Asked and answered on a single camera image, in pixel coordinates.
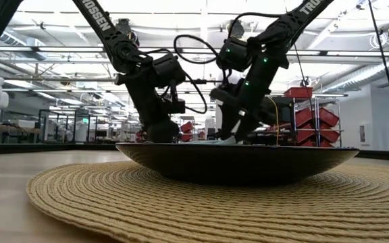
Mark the light blue cloth napkin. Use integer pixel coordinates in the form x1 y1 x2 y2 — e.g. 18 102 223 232
184 136 238 145

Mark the white wall box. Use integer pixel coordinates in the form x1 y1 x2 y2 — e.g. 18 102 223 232
359 121 373 142

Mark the flat red storage bin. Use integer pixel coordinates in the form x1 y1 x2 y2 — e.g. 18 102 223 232
284 86 313 99

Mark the gray ventilation duct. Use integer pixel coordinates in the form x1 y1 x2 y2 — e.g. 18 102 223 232
0 30 47 61
322 56 389 94

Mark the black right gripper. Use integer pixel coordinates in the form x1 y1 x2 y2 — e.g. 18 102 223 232
219 80 285 142

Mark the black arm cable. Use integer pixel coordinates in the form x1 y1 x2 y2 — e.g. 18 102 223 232
147 49 208 115
173 12 283 65

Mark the yellow hanging cable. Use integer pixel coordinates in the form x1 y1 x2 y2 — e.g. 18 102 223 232
267 96 280 146

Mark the wooden background desk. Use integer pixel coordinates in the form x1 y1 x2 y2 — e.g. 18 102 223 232
0 124 42 145

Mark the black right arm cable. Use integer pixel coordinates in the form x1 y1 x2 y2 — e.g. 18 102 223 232
173 12 283 65

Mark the patterned ceramic plate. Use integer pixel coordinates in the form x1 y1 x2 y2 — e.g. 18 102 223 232
115 141 360 186

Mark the tilted red storage bin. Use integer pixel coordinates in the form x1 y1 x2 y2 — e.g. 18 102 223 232
295 128 315 143
317 107 340 128
295 107 313 128
319 129 340 142

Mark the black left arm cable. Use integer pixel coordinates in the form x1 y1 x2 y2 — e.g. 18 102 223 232
147 49 208 115

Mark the white building column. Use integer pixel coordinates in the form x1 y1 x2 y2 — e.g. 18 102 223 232
214 70 244 133

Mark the black cell frame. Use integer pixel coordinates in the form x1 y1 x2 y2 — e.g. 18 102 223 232
38 109 98 143

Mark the round woven straw placemat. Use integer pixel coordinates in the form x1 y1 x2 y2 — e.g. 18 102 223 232
26 158 389 243

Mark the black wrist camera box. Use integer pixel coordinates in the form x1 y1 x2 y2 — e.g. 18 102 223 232
210 86 246 108
152 53 187 87

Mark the black slanted pole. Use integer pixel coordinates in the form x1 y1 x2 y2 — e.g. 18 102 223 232
368 0 389 133

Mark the black monitor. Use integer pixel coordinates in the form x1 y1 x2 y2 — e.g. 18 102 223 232
268 96 295 122

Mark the small red background bin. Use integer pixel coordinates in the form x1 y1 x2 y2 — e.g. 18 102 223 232
180 121 195 142

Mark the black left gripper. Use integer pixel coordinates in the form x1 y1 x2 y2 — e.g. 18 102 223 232
115 69 186 143

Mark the dark background workbench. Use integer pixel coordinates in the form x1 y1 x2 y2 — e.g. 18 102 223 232
248 126 295 146

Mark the metal storage rack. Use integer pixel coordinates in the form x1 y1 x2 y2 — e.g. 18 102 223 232
292 96 344 146

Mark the thin black hanging cable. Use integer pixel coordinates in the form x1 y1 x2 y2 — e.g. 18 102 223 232
292 42 312 87

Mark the long ceiling light bar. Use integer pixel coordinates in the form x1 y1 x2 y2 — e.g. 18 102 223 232
0 46 389 57

